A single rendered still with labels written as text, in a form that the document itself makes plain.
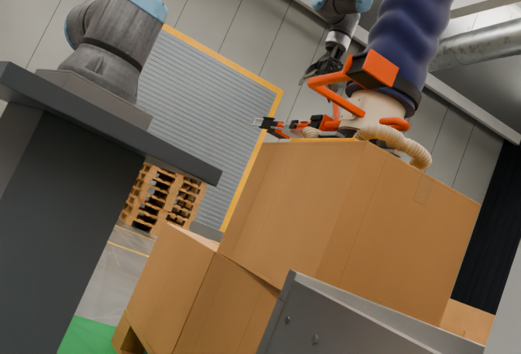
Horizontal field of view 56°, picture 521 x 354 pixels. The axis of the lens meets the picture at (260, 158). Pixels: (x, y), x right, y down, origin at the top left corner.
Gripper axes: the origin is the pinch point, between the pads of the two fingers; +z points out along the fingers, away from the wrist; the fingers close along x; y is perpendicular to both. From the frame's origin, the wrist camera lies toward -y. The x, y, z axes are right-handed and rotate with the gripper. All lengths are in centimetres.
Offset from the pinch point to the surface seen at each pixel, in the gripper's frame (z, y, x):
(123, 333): 114, -37, -19
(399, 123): 15, 57, -1
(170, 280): 85, -14, -18
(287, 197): 45, 43, -17
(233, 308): 78, 37, -16
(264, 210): 50, 33, -17
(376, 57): 12, 76, -28
